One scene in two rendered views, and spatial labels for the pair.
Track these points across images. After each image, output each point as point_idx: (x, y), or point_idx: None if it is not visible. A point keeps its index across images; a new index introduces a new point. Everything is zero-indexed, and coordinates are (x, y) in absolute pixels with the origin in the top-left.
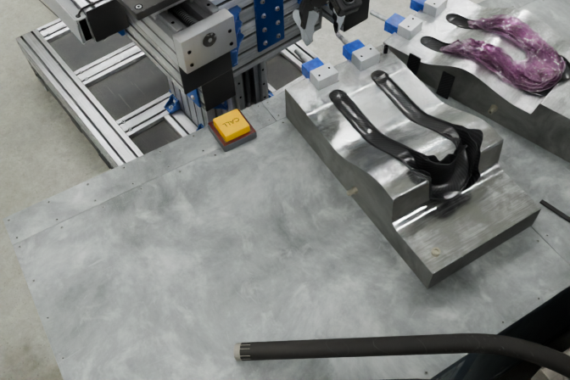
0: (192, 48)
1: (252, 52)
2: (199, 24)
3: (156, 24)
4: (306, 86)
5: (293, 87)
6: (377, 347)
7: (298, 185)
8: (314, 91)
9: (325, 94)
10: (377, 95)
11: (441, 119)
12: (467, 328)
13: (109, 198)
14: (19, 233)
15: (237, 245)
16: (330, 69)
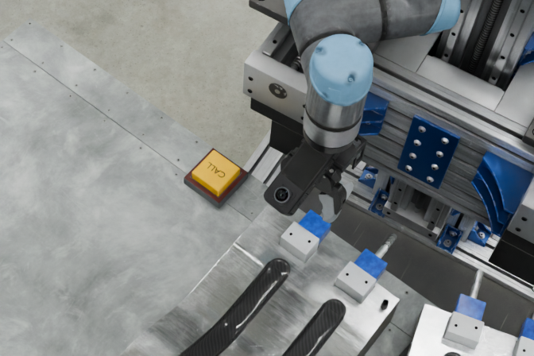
0: (256, 79)
1: (390, 159)
2: (284, 69)
3: (274, 27)
4: (280, 228)
5: (272, 214)
6: None
7: (162, 277)
8: (276, 239)
9: (275, 253)
10: (299, 316)
11: None
12: None
13: (83, 97)
14: (17, 40)
15: (59, 241)
16: (306, 244)
